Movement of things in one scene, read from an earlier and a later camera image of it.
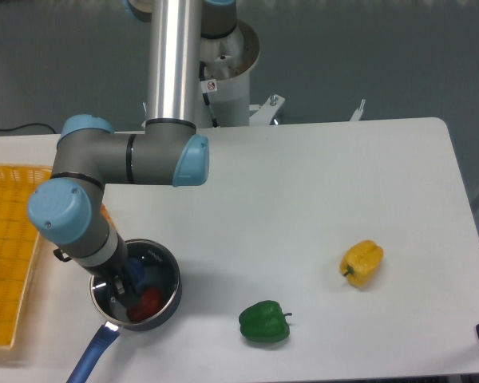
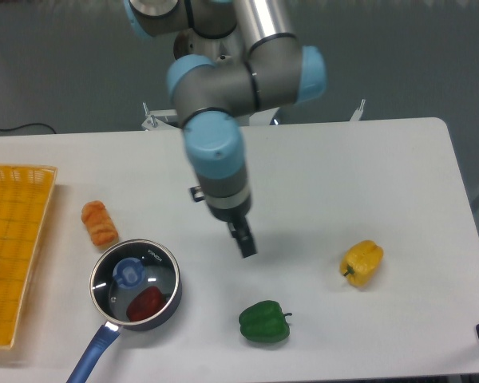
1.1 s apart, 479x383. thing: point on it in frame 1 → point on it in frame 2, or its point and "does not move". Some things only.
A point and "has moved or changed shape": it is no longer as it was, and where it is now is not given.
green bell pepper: [264, 321] does not move
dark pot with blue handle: [145, 297] does not move
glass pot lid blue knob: [148, 289] has moved or changed shape
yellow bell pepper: [362, 262] does not move
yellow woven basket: [10, 242] does not move
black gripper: [113, 267] → [232, 209]
